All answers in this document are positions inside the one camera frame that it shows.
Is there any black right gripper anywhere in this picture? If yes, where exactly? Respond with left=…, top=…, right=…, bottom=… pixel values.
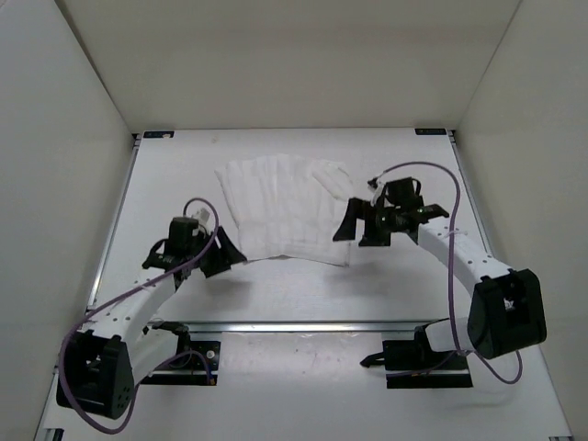
left=334, top=198, right=401, bottom=247

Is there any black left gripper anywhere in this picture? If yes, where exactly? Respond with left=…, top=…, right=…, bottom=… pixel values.
left=189, top=222, right=248, bottom=277

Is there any white pleated skirt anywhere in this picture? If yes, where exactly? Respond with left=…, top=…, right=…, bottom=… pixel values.
left=215, top=154, right=354, bottom=266

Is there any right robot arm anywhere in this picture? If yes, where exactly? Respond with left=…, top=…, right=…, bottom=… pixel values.
left=333, top=177, right=547, bottom=368

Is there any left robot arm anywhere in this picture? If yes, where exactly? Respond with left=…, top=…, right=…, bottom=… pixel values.
left=56, top=217, right=247, bottom=420

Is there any blue right corner label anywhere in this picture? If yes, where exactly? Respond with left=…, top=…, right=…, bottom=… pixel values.
left=414, top=128, right=447, bottom=136

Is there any blue corner label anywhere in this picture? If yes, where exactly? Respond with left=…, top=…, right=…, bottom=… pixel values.
left=142, top=130, right=175, bottom=139
left=414, top=128, right=447, bottom=136

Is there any blue left corner label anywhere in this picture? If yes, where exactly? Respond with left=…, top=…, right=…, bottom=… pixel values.
left=142, top=130, right=175, bottom=139

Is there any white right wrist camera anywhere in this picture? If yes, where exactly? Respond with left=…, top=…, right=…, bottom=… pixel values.
left=367, top=176, right=386, bottom=206

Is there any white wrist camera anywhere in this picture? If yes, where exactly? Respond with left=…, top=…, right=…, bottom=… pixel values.
left=189, top=208, right=214, bottom=236
left=367, top=176, right=386, bottom=206

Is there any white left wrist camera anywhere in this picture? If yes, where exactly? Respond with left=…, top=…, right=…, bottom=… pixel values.
left=189, top=208, right=214, bottom=236

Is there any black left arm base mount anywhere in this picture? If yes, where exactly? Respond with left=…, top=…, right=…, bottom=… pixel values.
left=141, top=321, right=221, bottom=387

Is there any aluminium table edge rail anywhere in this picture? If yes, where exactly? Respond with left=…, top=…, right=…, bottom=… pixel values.
left=187, top=321, right=426, bottom=334

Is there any right aluminium side rail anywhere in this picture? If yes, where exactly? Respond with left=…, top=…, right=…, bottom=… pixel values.
left=446, top=130, right=494, bottom=296

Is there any aluminium side rail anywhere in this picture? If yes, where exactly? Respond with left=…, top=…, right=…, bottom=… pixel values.
left=446, top=130, right=494, bottom=296
left=85, top=133, right=142, bottom=312

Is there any left aluminium side rail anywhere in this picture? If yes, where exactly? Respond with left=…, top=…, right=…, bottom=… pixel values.
left=85, top=133, right=142, bottom=312

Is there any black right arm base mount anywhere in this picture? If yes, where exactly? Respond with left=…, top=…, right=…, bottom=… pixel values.
left=359, top=326, right=473, bottom=390

